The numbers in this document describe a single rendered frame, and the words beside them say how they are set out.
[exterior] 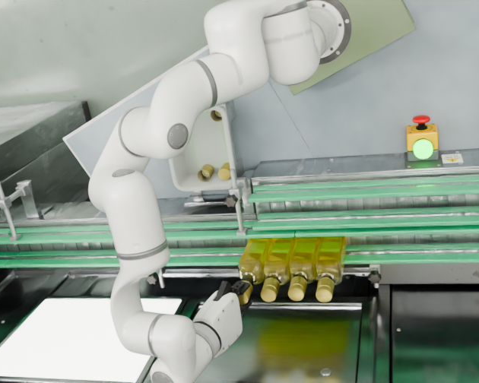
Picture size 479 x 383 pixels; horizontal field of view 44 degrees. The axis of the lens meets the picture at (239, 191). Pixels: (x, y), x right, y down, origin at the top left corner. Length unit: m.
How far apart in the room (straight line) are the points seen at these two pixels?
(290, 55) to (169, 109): 0.27
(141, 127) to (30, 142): 1.23
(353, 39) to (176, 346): 0.76
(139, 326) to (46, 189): 1.23
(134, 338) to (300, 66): 0.56
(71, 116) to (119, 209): 1.48
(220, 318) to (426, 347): 0.47
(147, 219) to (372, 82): 0.75
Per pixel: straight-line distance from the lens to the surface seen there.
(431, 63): 1.48
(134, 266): 0.97
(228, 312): 1.18
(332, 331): 1.36
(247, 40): 1.01
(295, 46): 1.07
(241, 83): 1.01
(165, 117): 0.91
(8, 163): 2.05
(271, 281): 1.28
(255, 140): 1.56
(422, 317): 1.46
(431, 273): 1.54
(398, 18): 1.36
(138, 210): 0.94
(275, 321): 1.41
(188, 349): 1.04
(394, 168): 1.43
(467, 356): 1.35
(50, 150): 2.25
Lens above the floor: 2.20
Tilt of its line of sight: 63 degrees down
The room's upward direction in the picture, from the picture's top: 150 degrees counter-clockwise
